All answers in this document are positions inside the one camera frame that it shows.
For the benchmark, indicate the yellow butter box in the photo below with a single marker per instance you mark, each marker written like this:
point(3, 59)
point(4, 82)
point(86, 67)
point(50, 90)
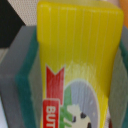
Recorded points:
point(78, 41)

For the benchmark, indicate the grey-teal gripper left finger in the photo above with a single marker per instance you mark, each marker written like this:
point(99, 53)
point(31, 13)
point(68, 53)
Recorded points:
point(20, 81)

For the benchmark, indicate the grey-teal gripper right finger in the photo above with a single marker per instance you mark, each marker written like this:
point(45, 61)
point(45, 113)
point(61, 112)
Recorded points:
point(118, 99)

